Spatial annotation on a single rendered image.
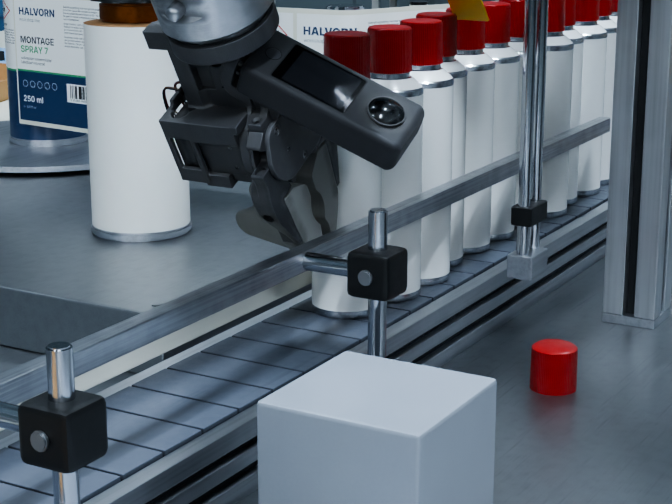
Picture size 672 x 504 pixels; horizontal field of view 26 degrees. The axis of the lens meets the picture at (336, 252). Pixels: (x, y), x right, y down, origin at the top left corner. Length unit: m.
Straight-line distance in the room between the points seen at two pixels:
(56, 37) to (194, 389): 0.76
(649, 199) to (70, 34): 0.69
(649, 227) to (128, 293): 0.42
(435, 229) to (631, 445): 0.26
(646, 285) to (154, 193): 0.43
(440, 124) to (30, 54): 0.65
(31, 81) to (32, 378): 0.95
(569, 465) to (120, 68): 0.54
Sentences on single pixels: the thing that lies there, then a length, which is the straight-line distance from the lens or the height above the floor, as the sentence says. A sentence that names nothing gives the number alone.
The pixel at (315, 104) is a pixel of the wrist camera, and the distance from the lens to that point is 0.91.
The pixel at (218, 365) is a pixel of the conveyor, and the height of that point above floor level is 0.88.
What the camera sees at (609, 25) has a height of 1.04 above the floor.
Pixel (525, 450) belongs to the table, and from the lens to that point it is 0.97.
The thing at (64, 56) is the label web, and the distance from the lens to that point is 1.61.
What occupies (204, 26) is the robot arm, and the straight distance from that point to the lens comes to 0.89.
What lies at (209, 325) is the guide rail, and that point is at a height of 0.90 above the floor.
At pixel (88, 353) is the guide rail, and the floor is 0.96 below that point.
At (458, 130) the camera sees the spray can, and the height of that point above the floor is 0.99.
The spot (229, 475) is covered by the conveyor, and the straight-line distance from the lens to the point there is 0.87.
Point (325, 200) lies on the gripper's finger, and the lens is 1.01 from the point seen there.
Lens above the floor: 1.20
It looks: 15 degrees down
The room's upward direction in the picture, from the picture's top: straight up
